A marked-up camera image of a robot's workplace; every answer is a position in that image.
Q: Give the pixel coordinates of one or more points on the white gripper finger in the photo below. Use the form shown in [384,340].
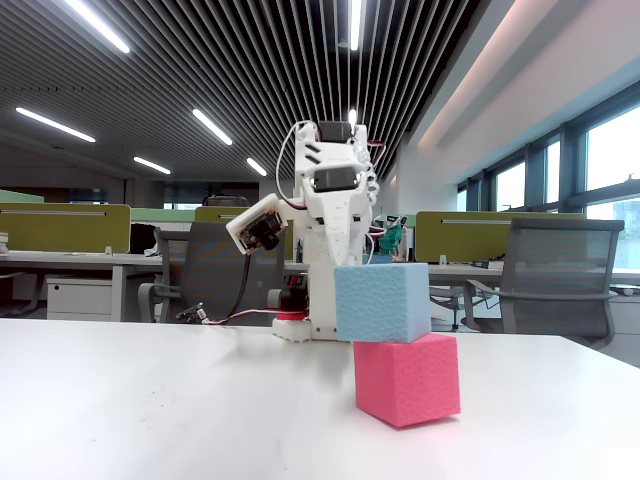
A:
[362,240]

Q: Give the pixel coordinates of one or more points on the white gripper finger with holes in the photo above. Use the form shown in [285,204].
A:
[340,220]

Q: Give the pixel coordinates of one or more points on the blue foam cube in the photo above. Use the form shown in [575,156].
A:
[380,300]

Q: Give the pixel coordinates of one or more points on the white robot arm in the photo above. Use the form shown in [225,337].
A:
[320,280]

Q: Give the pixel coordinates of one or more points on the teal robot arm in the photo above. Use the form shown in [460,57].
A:
[392,240]

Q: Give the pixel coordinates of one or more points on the red foam cube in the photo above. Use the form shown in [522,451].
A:
[407,380]

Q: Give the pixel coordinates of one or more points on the small blue box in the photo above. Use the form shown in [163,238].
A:
[381,259]

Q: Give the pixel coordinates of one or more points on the ceiling light strip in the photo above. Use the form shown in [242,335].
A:
[100,27]
[55,125]
[151,165]
[212,127]
[256,167]
[355,25]
[352,117]

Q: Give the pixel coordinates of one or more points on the black box with red display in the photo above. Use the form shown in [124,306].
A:
[296,281]

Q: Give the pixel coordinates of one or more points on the dark office chair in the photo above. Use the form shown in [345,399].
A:
[225,201]

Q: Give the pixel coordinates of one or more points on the white office desk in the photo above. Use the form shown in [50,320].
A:
[475,272]
[75,260]

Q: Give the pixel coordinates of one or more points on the grey mesh office chair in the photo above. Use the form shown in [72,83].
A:
[215,280]
[555,260]

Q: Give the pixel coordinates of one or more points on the small dark circuit board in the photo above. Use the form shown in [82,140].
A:
[190,314]

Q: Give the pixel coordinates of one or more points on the black bag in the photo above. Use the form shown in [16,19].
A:
[142,240]

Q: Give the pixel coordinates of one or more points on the white drawer cabinet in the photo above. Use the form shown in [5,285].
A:
[75,300]

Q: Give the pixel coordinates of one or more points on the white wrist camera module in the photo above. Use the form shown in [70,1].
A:
[255,225]

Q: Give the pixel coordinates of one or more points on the dark framed window wall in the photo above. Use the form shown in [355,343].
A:
[572,165]

